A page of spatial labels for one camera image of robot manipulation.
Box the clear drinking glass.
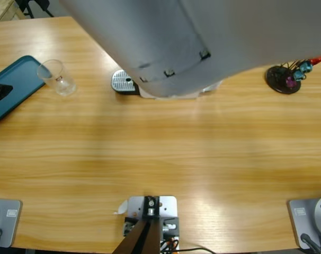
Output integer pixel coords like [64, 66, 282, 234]
[37, 59, 77, 96]

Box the white capsule coffee machine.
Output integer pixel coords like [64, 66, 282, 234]
[111, 69, 224, 101]

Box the teal plastic tray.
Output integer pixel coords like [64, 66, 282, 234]
[0, 55, 47, 124]

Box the wooden crate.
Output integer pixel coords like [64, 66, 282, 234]
[0, 0, 26, 24]

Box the black chair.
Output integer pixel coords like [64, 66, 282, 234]
[16, 0, 55, 19]

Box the white tape piece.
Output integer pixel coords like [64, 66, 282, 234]
[112, 199, 129, 215]

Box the black capsule holder with rods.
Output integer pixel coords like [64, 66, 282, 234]
[265, 57, 321, 95]

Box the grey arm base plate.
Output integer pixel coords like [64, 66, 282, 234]
[287, 198, 321, 250]
[0, 198, 23, 248]

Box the white camera mount with post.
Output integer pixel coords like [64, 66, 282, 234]
[114, 195, 180, 254]

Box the orange and black wire bundle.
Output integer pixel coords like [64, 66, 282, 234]
[160, 237, 180, 254]

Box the black cable at mount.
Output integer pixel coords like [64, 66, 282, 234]
[176, 247, 217, 254]

